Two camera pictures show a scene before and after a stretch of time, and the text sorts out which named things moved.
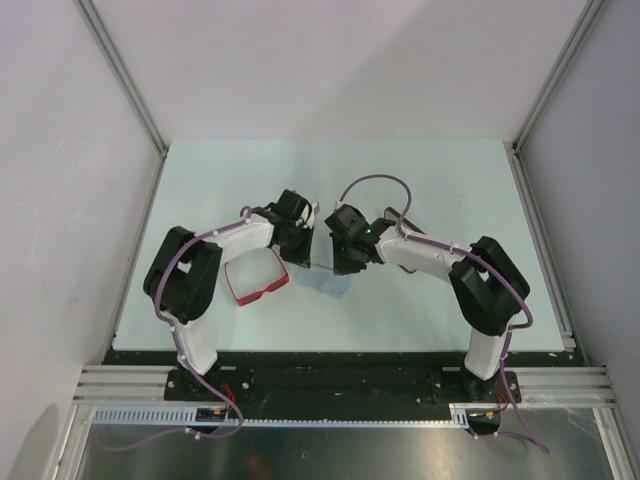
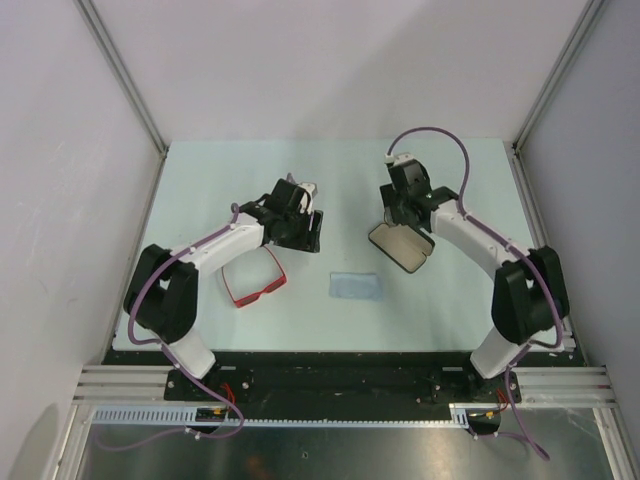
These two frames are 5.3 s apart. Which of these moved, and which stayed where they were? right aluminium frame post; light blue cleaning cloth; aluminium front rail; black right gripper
Moved: black right gripper; light blue cleaning cloth
Stayed: aluminium front rail; right aluminium frame post
